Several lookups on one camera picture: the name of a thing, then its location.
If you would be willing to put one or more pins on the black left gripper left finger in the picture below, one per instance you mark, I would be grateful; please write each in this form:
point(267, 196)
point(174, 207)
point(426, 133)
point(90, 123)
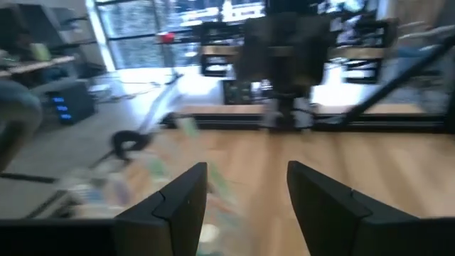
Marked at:
point(170, 224)

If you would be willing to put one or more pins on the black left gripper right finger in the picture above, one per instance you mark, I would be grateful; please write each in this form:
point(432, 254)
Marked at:
point(337, 227)

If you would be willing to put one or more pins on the teal mouthwash bottle white cap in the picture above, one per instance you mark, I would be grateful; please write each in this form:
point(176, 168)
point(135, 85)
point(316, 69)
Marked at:
point(209, 233)

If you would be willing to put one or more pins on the mint bristle green grip toothbrush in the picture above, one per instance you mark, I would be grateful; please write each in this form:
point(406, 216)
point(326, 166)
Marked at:
point(187, 127)

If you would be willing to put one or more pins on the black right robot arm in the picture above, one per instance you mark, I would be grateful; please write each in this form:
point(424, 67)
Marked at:
point(284, 53)

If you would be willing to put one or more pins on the clear acrylic organizer box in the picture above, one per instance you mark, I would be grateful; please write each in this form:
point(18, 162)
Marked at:
point(106, 192)

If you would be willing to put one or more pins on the white pole black base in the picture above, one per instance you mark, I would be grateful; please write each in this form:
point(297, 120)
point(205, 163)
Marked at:
point(160, 103)

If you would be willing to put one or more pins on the computer tower blue lights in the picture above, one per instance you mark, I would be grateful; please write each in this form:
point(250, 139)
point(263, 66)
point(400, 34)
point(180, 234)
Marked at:
point(71, 103)

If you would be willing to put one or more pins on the black equipment rack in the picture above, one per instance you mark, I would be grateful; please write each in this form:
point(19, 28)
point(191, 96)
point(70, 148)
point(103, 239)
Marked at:
point(217, 46)
point(362, 53)

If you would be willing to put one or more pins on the small red object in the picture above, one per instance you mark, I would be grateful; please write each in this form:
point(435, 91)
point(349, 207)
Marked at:
point(166, 37)

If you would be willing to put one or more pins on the large window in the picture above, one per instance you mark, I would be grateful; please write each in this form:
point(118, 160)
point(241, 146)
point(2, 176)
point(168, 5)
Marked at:
point(135, 32)

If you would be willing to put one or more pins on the wooden office desk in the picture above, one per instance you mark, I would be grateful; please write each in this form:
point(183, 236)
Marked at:
point(35, 65)

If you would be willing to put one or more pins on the black table edge frame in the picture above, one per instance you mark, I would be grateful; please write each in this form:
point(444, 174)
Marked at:
point(231, 121)

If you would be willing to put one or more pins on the black diagonal frame strut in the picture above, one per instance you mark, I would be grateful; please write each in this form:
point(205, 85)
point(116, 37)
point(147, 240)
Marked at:
point(398, 81)

